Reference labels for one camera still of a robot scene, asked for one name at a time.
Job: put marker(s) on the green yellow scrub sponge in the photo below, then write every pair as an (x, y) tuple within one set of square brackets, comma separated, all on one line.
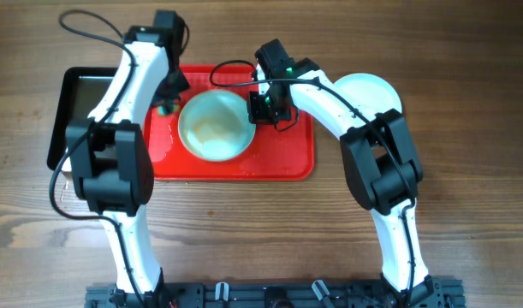
[(168, 109)]

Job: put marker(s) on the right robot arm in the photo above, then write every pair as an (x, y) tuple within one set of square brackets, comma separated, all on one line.
[(382, 167)]

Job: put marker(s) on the light blue plate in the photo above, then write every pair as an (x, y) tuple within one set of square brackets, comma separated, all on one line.
[(370, 91), (214, 126)]

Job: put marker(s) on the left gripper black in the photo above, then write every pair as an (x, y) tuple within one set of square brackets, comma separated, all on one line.
[(181, 87)]

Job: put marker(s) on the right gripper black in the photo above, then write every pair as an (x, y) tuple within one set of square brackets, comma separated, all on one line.
[(257, 115)]

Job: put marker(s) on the black rectangular water basin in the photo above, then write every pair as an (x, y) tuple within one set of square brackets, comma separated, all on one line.
[(82, 90)]

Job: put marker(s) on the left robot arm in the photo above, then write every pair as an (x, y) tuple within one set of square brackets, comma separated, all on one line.
[(110, 163)]

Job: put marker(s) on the light blue plate top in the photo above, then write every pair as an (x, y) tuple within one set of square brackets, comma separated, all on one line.
[(214, 126)]

